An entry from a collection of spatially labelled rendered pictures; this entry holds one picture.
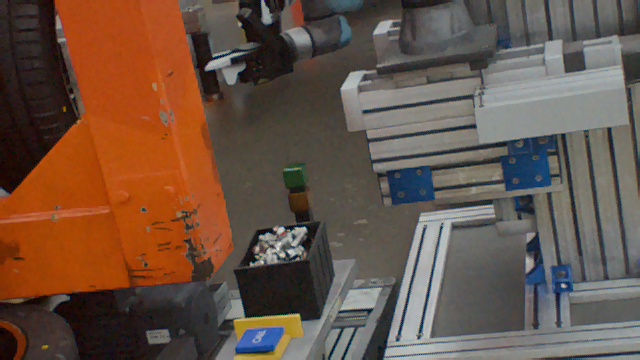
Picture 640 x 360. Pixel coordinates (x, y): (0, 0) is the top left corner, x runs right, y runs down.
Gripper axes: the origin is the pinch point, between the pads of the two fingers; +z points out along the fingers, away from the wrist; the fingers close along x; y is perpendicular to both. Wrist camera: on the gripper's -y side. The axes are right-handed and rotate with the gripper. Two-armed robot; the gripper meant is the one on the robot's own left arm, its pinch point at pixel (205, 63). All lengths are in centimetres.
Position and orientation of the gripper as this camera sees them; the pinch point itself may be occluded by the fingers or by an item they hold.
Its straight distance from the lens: 262.7
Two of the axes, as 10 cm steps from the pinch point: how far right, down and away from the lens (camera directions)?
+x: -5.1, -1.7, 8.4
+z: -8.4, 3.1, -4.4
